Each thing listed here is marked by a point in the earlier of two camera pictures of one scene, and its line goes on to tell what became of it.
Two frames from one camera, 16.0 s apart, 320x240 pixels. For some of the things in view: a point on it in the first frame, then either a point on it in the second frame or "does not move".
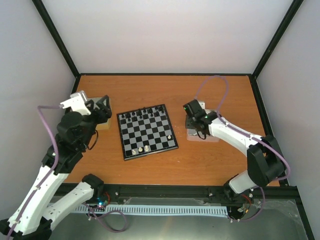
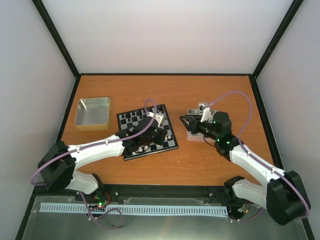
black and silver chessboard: x=146 y=131 does not move
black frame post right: x=292 y=10 does not move
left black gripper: x=103 y=117 -> x=163 y=133
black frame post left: x=45 y=16 does not move
